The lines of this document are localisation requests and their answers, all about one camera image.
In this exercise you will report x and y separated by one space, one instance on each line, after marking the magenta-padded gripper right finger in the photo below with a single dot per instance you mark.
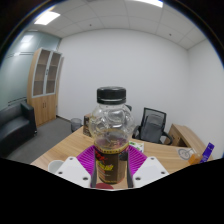
148 171

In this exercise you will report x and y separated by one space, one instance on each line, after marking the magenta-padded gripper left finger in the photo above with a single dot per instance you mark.
75 171

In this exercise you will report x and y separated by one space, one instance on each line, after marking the clear bottle with black cap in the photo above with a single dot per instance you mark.
111 133

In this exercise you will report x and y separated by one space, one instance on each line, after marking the white mug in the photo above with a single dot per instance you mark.
55 165

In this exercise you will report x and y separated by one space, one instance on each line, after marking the white and green leaflet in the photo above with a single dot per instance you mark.
138 145

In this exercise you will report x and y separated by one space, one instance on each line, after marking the round white disc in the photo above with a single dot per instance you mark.
185 153

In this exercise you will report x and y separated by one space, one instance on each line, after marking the black mesh office chair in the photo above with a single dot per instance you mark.
151 128

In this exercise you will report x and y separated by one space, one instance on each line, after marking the grey trash bin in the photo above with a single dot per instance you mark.
76 125

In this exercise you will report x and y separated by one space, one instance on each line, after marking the small dark brown box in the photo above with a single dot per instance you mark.
86 125

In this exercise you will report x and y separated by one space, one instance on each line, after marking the small orange box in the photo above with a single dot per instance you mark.
195 159

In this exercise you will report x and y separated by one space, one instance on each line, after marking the wooden side desk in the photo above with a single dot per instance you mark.
183 136

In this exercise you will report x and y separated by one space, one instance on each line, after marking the purple sign card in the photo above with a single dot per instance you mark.
207 152

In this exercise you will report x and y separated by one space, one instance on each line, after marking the wooden cabinet with glass doors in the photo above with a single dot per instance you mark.
43 106

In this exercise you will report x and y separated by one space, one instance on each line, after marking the black leather sofa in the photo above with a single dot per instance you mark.
15 130

